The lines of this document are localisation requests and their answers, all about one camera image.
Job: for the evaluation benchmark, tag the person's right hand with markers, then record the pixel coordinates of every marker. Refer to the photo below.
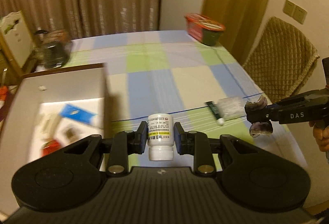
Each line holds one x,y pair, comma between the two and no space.
321,136

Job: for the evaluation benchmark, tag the checked tablecloth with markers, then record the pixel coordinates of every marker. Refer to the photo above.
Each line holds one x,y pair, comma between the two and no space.
170,72

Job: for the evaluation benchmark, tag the dark glass jar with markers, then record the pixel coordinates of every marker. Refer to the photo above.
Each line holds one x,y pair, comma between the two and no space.
55,47

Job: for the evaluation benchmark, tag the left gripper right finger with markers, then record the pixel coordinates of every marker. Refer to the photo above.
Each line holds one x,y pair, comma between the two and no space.
197,145

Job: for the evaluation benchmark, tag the dark green lip gel tube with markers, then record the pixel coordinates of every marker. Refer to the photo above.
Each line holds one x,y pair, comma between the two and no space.
215,112

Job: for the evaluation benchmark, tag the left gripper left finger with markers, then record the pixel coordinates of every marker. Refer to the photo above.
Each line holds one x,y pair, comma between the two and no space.
123,145

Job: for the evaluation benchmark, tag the blue toothpaste tube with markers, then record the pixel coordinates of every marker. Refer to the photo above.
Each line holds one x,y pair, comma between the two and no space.
78,114

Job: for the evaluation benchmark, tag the white carved chair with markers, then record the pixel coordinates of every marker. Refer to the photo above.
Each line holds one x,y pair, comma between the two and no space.
16,41

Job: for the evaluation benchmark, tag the red snack packet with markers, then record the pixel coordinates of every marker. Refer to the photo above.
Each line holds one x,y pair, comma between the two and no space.
50,146

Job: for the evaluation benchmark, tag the red instant noodle bowl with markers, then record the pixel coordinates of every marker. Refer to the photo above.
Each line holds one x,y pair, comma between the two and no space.
204,29

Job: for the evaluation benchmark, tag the wall switch plates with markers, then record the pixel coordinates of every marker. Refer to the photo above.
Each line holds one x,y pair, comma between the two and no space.
292,10

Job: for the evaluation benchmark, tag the dark hair scrunchie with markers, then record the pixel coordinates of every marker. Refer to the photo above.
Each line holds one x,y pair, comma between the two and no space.
258,117

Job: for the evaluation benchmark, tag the white pill bottle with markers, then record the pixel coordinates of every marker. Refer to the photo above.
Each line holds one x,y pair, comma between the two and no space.
160,137

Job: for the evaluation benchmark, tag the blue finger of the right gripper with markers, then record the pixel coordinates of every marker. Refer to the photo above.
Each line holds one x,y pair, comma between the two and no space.
312,103
282,117

